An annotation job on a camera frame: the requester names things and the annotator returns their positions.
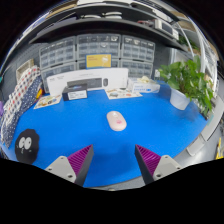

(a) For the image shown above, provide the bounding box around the white woven basket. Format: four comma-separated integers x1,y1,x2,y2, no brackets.
15,58,35,84

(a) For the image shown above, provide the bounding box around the navy dotted cloth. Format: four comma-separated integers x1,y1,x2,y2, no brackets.
0,76,44,148

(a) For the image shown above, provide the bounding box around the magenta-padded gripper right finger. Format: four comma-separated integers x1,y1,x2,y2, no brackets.
134,144,184,185

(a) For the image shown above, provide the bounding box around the white plant pot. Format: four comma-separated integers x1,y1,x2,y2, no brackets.
169,87,192,111

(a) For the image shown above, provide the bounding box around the red and blue checked cloth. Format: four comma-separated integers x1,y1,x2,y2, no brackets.
3,65,42,134

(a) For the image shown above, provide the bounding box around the small black box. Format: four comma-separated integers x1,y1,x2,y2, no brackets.
61,83,89,102

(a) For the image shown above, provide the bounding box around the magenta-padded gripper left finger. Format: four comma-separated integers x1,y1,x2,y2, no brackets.
44,144,95,187

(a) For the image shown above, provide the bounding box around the green leafy plant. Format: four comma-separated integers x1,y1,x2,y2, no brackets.
158,55,214,118

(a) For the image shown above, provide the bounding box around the pink computer mouse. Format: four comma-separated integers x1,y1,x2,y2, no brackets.
106,110,128,132

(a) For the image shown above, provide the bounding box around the yellow and blue box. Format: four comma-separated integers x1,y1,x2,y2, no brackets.
85,53,112,69

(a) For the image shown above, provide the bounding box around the white tissue box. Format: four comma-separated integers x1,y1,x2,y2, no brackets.
127,76,161,94

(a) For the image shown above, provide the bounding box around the colourful sticker sheet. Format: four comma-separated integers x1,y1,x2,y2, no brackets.
104,87,143,100
33,94,63,110

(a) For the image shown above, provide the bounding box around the long white keyboard box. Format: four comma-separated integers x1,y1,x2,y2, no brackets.
45,67,130,94

